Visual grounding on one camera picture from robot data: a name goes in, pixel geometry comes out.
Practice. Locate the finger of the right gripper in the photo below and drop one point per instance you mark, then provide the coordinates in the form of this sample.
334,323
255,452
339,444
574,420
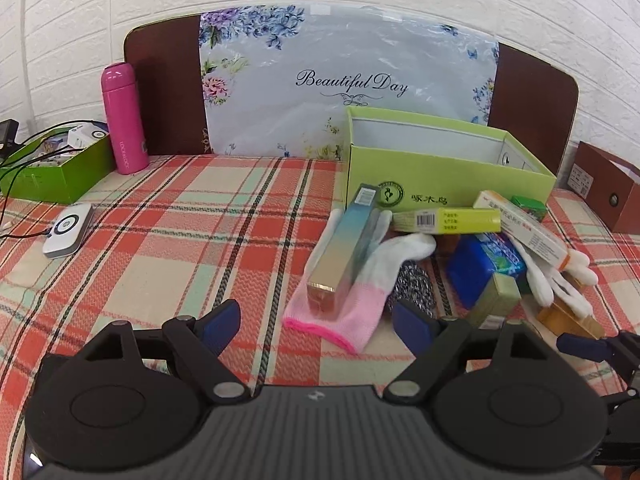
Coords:
594,350

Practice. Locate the floral plastic bedding bag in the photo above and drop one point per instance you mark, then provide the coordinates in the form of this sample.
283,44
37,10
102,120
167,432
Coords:
277,78

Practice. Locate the yellow green box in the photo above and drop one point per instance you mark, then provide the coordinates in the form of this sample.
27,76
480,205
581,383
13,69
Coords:
446,221

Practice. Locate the plaid bed sheet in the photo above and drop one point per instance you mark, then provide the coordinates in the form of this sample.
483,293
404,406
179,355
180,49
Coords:
90,387

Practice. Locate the teal gold long box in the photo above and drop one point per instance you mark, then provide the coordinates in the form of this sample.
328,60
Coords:
339,263

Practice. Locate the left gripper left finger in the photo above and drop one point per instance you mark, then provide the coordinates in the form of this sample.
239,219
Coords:
196,345

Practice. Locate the pink thermos bottle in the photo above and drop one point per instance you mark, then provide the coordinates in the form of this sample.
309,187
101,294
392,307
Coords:
122,113

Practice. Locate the light green cardboard box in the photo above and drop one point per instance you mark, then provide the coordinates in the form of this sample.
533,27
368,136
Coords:
421,161

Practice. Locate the white round-marked device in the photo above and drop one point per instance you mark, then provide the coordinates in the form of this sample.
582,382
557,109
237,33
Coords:
68,231

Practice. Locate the brown wooden headboard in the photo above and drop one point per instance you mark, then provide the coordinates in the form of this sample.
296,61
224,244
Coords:
533,100

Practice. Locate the brown cardboard box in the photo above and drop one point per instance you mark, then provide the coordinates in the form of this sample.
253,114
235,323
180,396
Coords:
610,187

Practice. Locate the pink white glove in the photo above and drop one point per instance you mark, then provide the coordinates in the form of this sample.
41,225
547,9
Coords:
354,323

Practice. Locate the blue tissue pack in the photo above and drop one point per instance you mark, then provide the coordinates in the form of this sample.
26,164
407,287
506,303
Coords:
476,259

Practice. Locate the black charger adapter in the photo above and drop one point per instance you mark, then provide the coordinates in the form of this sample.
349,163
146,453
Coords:
8,131

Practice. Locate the dark green open box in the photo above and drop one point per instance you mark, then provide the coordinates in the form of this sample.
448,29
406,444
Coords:
60,167

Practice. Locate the steel wool scrubber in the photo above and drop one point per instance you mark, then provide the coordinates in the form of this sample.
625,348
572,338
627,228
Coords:
413,285

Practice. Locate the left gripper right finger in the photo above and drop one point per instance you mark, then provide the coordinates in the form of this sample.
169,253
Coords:
437,345

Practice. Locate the white orange medicine box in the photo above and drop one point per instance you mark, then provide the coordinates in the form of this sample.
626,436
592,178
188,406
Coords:
527,230

